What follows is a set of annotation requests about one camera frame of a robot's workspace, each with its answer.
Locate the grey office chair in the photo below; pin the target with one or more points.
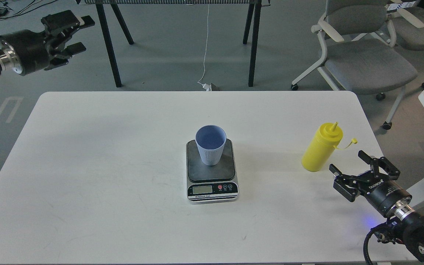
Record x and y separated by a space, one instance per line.
366 66
408 20

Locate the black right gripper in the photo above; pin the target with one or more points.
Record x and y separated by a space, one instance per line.
382 192

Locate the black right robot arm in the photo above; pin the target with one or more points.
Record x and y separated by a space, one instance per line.
405 227

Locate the blue plastic cup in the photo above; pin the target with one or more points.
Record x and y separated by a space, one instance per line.
210 141

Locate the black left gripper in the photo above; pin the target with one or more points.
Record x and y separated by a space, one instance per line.
25 51

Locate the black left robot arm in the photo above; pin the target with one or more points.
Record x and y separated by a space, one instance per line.
26 52

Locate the digital kitchen scale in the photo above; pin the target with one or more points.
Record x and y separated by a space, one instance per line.
211 184

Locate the yellow squeeze bottle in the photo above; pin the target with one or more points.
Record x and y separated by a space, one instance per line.
324 142

